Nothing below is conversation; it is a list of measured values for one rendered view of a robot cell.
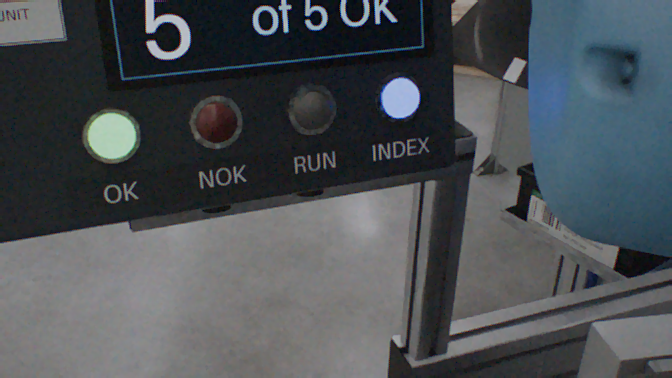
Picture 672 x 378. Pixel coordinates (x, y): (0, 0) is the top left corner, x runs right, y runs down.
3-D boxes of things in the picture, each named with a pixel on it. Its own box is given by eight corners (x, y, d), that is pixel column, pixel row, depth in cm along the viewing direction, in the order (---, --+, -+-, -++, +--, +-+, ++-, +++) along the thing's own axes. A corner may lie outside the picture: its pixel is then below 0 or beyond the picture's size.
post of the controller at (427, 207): (430, 331, 61) (455, 117, 51) (448, 353, 58) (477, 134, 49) (398, 338, 60) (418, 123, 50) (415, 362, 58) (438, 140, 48)
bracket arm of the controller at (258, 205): (452, 156, 53) (456, 119, 51) (473, 174, 50) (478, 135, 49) (124, 210, 45) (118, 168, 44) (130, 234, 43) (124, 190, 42)
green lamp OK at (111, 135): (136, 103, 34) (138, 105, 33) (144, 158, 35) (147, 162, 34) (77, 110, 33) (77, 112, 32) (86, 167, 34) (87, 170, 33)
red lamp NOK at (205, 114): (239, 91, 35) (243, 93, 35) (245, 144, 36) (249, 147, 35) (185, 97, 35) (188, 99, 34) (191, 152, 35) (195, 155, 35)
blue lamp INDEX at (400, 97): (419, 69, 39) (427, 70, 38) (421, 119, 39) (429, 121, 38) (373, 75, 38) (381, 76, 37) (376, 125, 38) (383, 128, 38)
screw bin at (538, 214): (615, 171, 98) (627, 124, 94) (738, 225, 86) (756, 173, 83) (507, 218, 87) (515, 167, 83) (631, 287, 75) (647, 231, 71)
